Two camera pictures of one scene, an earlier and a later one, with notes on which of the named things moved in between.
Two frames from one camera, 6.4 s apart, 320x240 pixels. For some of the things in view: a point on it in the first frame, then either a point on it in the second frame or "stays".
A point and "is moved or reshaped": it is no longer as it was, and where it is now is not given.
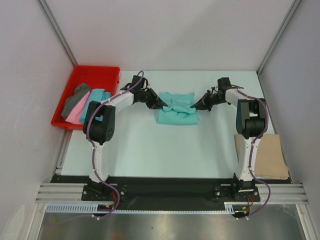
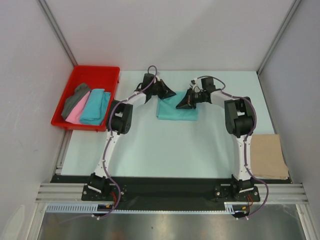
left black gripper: x=155 y=103 → x=165 y=92
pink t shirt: x=74 y=115 stays
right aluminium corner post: x=278 y=36 stays
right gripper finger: x=202 y=103 → x=188 y=102
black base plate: x=140 y=193 stays
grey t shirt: x=81 y=90 stays
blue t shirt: x=97 y=95 stays
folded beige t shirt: x=270 y=160 stays
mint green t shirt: x=178 y=110 is moved or reshaped
